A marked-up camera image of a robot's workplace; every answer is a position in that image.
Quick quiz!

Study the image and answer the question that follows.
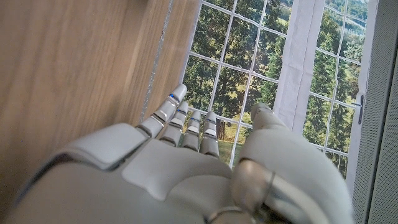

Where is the printed window backdrop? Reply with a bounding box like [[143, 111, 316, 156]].
[[179, 0, 379, 190]]

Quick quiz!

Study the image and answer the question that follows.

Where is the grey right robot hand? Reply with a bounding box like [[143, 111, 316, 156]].
[[0, 83, 356, 224]]

